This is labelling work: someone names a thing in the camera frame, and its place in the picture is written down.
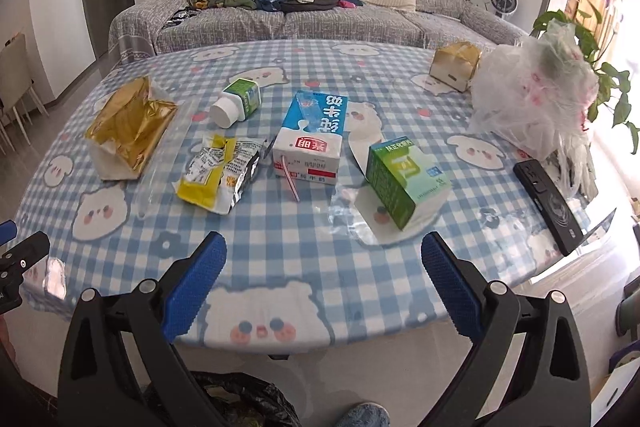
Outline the white plastic bag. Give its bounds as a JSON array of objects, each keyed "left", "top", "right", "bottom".
[{"left": 470, "top": 19, "right": 601, "bottom": 200}]

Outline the green medicine box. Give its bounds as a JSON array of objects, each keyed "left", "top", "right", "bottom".
[{"left": 366, "top": 137, "right": 451, "bottom": 231}]

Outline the beige dining chair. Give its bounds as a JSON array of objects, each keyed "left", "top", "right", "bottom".
[{"left": 0, "top": 32, "right": 51, "bottom": 144}]

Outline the dark garment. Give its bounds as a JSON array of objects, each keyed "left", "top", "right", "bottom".
[{"left": 280, "top": 0, "right": 346, "bottom": 14}]

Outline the yellow snack packet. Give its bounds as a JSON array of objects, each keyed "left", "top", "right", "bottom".
[{"left": 177, "top": 134, "right": 266, "bottom": 214}]

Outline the blue white milk carton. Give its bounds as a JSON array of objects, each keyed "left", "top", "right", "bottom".
[{"left": 272, "top": 91, "right": 348, "bottom": 204}]

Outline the bin with black liner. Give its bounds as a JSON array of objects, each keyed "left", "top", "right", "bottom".
[{"left": 142, "top": 371, "right": 301, "bottom": 427}]

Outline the white bottle green label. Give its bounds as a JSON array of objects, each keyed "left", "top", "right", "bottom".
[{"left": 210, "top": 78, "right": 263, "bottom": 128}]

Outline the blue checked bear tablecloth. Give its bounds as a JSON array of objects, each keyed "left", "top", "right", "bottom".
[{"left": 15, "top": 39, "right": 618, "bottom": 350}]

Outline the small beige gable box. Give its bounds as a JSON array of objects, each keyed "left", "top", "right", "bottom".
[{"left": 431, "top": 42, "right": 482, "bottom": 92}]

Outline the black remote control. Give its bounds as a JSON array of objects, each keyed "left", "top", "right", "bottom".
[{"left": 514, "top": 159, "right": 586, "bottom": 257}]

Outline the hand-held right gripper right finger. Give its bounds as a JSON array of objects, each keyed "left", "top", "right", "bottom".
[{"left": 421, "top": 232, "right": 593, "bottom": 427}]

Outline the blue shoe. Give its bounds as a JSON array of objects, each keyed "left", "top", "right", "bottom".
[{"left": 334, "top": 402, "right": 391, "bottom": 427}]

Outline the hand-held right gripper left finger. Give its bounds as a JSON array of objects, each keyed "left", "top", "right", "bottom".
[{"left": 59, "top": 232, "right": 228, "bottom": 427}]

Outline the gold foil bag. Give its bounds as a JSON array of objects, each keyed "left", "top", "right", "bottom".
[{"left": 85, "top": 76, "right": 179, "bottom": 182}]

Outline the green potted plant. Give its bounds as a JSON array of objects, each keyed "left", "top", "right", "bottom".
[{"left": 530, "top": 0, "right": 640, "bottom": 148}]

